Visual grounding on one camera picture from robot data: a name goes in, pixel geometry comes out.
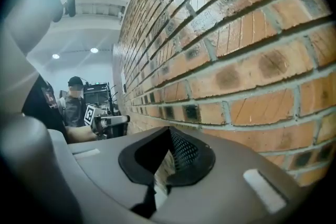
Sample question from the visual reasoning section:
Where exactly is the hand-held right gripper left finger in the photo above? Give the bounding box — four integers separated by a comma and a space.
68, 125, 171, 220

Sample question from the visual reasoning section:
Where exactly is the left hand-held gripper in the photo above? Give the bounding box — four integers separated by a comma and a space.
83, 104, 131, 140

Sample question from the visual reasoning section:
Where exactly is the person's torso black shirt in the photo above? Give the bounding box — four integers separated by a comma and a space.
22, 74, 69, 140

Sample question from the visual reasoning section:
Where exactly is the person's left forearm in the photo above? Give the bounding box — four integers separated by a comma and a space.
65, 125, 98, 144

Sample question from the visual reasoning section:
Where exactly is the black equipment rack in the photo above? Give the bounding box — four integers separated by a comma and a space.
83, 82, 110, 111

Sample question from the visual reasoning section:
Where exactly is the black coat rack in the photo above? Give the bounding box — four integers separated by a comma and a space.
106, 82, 118, 114

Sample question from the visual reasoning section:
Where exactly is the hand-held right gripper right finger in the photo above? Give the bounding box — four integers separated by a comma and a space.
152, 125, 316, 224

